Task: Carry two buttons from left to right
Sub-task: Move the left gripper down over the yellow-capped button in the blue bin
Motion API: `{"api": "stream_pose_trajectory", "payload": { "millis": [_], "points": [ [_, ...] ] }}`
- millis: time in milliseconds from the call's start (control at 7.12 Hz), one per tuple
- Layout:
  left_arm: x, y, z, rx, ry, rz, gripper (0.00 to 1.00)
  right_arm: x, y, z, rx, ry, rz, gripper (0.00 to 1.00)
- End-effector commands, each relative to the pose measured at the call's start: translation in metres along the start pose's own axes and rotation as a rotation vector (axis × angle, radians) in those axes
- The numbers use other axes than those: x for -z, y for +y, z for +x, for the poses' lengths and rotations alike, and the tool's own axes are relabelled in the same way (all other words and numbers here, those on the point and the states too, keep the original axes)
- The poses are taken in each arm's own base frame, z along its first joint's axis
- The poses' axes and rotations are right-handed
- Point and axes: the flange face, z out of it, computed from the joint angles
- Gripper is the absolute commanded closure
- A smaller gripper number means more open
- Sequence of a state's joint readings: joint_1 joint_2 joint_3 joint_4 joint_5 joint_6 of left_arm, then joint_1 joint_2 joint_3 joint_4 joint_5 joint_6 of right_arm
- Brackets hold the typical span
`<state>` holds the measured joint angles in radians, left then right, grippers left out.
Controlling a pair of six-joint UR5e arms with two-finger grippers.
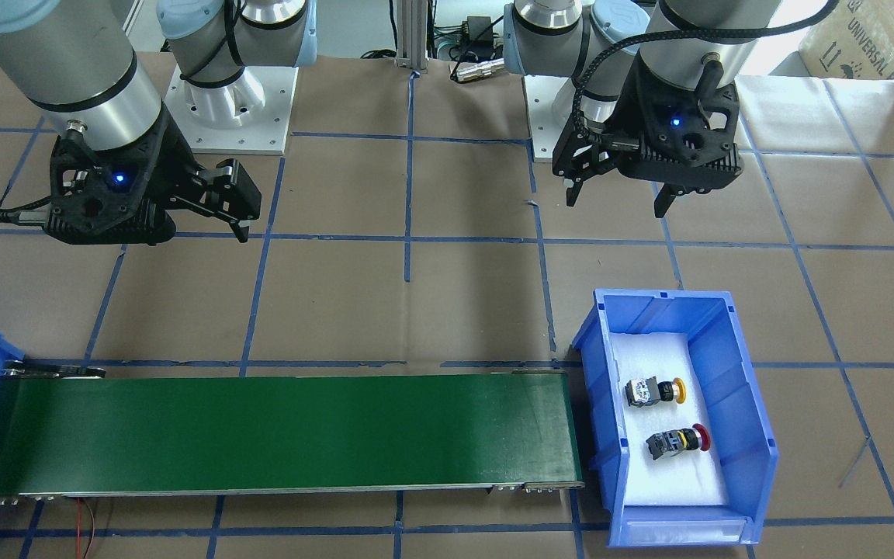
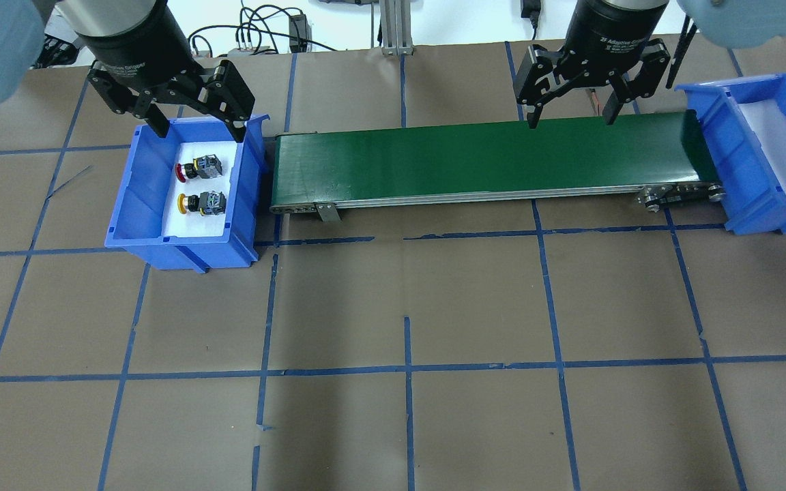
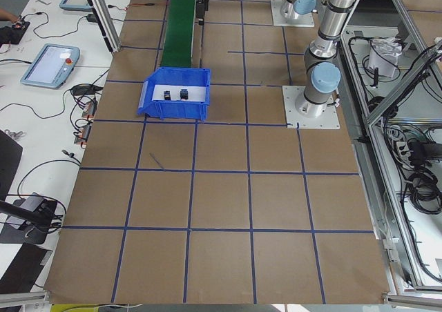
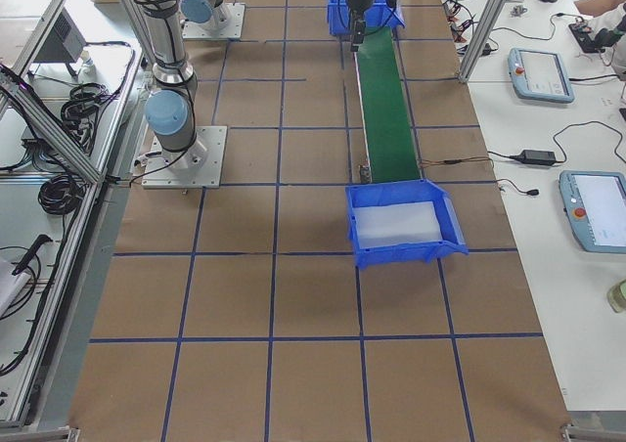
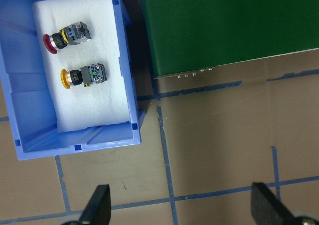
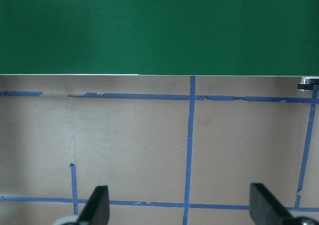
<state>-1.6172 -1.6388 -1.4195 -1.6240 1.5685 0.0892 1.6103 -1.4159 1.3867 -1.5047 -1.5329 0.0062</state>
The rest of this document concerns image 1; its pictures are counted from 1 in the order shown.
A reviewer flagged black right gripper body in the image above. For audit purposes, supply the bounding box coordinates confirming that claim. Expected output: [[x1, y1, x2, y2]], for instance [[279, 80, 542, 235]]
[[42, 107, 262, 245]]

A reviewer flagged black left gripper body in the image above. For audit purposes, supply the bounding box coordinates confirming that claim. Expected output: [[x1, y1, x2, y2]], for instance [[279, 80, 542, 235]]
[[553, 57, 743, 194]]

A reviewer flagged yellow push button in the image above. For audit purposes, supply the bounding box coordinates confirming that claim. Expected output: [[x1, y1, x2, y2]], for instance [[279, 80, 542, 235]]
[[624, 377, 688, 408]]

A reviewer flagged red push button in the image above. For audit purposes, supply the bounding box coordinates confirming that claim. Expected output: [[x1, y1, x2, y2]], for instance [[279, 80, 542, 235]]
[[646, 422, 711, 460]]

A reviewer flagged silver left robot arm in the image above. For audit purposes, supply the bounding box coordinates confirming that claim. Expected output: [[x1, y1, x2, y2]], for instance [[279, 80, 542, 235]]
[[503, 1, 837, 218]]

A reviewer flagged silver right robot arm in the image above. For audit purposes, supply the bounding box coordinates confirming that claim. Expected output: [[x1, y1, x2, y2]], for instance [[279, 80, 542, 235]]
[[0, 1, 318, 245]]

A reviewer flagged black power adapter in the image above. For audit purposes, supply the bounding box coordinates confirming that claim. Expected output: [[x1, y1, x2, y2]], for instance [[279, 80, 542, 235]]
[[461, 16, 494, 53]]

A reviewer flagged cardboard box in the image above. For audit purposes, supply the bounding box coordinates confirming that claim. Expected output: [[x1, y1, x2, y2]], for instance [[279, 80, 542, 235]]
[[798, 1, 894, 79]]

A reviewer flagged green conveyor belt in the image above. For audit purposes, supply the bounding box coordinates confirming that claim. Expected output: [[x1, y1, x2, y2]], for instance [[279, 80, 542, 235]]
[[0, 372, 584, 500]]

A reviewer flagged white foam pad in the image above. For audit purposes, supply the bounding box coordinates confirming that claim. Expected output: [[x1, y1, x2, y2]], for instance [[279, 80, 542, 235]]
[[606, 332, 732, 509]]

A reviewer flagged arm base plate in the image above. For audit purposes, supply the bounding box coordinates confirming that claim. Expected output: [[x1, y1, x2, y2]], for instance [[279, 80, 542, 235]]
[[524, 75, 574, 163], [165, 67, 300, 156]]

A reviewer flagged red black wire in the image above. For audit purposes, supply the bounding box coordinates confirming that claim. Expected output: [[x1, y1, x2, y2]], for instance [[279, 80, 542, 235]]
[[76, 498, 97, 559]]

